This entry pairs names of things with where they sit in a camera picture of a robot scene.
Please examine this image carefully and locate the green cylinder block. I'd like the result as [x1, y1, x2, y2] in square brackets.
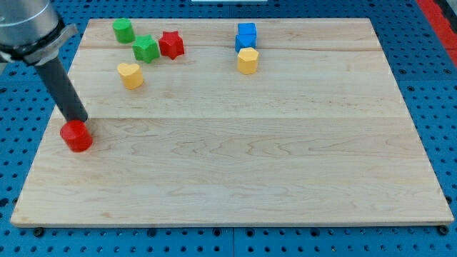
[112, 18, 136, 44]

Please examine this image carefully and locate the red cylinder block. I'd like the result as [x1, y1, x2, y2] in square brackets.
[60, 120, 93, 152]

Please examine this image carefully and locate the red star block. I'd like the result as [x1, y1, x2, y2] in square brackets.
[159, 31, 185, 60]

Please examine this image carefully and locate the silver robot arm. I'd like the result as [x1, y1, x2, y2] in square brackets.
[1, 0, 78, 66]

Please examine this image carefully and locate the red strip at right corner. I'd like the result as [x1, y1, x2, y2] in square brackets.
[416, 0, 456, 65]

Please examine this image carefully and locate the yellow heart block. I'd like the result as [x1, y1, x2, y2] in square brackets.
[117, 63, 144, 90]

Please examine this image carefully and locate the light wooden board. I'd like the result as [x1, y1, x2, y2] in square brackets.
[11, 18, 453, 228]

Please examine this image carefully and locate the black cylindrical pointer rod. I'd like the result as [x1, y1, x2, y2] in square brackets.
[35, 57, 89, 122]

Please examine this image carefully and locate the blue pentagon block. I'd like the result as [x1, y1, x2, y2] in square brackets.
[235, 34, 256, 53]

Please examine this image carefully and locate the blue cube block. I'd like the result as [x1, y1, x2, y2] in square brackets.
[237, 22, 257, 36]

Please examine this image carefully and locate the green star block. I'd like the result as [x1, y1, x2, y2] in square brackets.
[132, 34, 161, 64]

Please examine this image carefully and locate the yellow hexagon block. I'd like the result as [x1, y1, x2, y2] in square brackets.
[237, 47, 259, 75]

